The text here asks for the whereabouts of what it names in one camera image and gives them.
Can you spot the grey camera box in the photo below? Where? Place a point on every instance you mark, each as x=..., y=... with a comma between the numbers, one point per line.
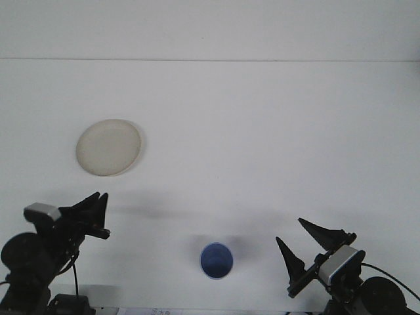
x=41, y=210
x=341, y=262

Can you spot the pale round plate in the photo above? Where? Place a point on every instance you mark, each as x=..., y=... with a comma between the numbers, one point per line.
x=108, y=147

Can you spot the pale blue cup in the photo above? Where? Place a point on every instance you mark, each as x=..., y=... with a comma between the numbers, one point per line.
x=216, y=260

